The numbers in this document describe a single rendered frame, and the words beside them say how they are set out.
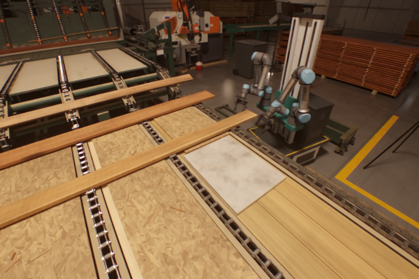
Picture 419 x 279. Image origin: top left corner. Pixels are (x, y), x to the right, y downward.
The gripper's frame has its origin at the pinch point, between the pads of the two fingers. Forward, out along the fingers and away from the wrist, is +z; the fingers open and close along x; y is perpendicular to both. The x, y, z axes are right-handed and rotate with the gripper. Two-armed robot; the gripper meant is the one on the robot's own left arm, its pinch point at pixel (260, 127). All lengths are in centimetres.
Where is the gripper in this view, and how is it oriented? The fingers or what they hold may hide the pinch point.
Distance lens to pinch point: 205.4
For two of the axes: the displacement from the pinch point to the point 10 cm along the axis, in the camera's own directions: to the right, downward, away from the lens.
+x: 2.9, 6.1, -7.4
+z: -4.2, 7.8, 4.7
